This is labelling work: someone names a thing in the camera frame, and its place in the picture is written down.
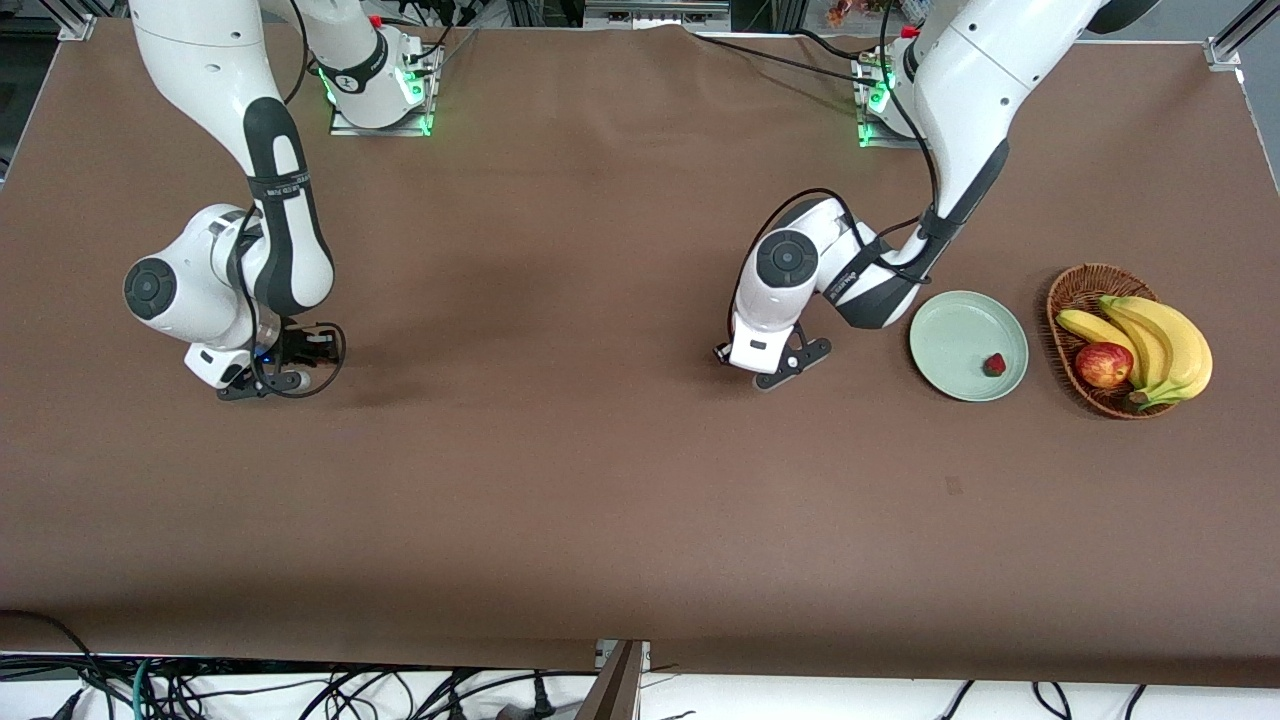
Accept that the aluminium frame rail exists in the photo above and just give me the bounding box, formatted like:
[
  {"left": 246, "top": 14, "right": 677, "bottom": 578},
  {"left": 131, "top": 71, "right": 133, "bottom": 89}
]
[{"left": 583, "top": 0, "right": 733, "bottom": 31}]

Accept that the brown wicker basket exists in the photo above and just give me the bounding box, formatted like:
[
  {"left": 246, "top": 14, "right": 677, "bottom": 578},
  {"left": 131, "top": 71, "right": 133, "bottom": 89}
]
[{"left": 1046, "top": 263, "right": 1191, "bottom": 421}]

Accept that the red apple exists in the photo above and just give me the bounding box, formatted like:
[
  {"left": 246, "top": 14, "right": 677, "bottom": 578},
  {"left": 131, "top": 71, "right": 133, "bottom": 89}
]
[{"left": 1075, "top": 342, "right": 1135, "bottom": 390}]

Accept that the aluminium corner profile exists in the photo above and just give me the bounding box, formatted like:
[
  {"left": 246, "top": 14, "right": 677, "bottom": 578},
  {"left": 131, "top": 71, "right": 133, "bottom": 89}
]
[{"left": 1205, "top": 0, "right": 1280, "bottom": 73}]

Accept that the light green round plate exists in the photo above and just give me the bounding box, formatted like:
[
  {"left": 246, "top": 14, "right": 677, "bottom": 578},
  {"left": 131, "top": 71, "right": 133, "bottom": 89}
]
[{"left": 908, "top": 290, "right": 1030, "bottom": 403}]

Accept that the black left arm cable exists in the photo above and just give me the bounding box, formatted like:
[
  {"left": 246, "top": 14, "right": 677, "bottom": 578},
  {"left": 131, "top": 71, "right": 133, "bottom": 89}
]
[{"left": 733, "top": 0, "right": 946, "bottom": 346}]

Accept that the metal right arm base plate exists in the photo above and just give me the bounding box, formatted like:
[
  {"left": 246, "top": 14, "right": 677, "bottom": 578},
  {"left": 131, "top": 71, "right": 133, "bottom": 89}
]
[{"left": 330, "top": 45, "right": 441, "bottom": 138}]

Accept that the black looping floor cable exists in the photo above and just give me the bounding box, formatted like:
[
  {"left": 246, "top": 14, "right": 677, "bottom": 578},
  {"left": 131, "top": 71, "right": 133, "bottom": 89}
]
[{"left": 0, "top": 608, "right": 116, "bottom": 720}]

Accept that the brown table divider post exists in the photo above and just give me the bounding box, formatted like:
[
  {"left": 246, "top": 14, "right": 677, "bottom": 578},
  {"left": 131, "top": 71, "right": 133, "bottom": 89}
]
[{"left": 575, "top": 640, "right": 651, "bottom": 720}]

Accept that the black cable on table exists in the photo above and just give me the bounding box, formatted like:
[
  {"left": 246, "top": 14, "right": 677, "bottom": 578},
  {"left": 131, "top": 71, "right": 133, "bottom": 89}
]
[
  {"left": 690, "top": 33, "right": 881, "bottom": 86},
  {"left": 793, "top": 28, "right": 873, "bottom": 63}
]

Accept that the yellow banana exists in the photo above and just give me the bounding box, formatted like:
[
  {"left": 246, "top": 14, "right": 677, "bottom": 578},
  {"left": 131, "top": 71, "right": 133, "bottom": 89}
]
[
  {"left": 1108, "top": 296, "right": 1214, "bottom": 409},
  {"left": 1057, "top": 309, "right": 1141, "bottom": 386},
  {"left": 1098, "top": 296, "right": 1173, "bottom": 393}
]

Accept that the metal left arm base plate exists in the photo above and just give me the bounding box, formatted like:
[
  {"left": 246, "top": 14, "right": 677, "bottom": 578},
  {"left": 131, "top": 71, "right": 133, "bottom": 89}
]
[{"left": 855, "top": 55, "right": 926, "bottom": 151}]

